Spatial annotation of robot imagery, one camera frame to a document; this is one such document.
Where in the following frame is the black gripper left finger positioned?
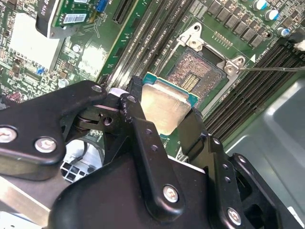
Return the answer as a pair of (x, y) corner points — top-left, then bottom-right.
(0, 76), (186, 228)

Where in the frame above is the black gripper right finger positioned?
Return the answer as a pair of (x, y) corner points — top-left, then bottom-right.
(178, 110), (299, 229)

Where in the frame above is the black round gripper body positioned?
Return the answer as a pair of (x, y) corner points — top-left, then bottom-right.
(49, 152), (216, 229)

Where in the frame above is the silver topped CPU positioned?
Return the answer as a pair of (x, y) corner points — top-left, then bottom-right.
(140, 71), (200, 144)

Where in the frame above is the thin wire locking lever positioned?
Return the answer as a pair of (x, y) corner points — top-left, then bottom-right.
(239, 65), (305, 73)

